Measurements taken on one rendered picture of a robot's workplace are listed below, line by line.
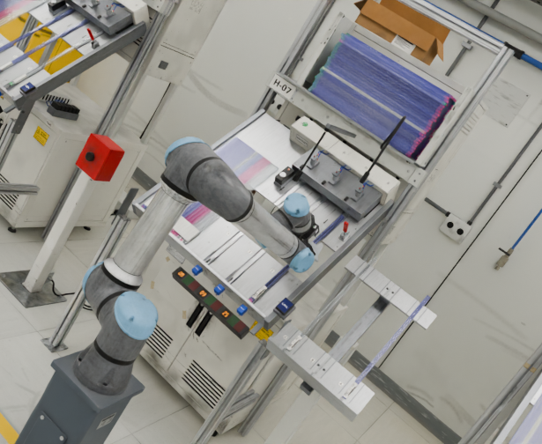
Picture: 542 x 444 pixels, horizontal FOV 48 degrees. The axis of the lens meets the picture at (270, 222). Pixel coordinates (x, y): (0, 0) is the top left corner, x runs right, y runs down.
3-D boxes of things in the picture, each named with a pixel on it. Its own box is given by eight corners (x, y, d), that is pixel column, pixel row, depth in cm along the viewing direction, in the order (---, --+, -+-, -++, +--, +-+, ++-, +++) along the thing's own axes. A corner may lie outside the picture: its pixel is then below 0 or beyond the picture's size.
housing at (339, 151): (380, 215, 236) (388, 193, 224) (287, 148, 254) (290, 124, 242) (392, 203, 240) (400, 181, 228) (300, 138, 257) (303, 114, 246)
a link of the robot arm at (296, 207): (276, 201, 181) (298, 185, 182) (279, 217, 191) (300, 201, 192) (292, 219, 178) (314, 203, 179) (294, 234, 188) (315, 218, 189)
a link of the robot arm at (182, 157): (88, 326, 154) (205, 151, 143) (70, 289, 164) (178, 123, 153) (126, 331, 163) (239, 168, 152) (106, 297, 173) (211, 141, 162)
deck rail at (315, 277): (267, 330, 204) (268, 322, 199) (263, 327, 205) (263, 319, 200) (391, 210, 236) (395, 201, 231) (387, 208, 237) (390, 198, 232)
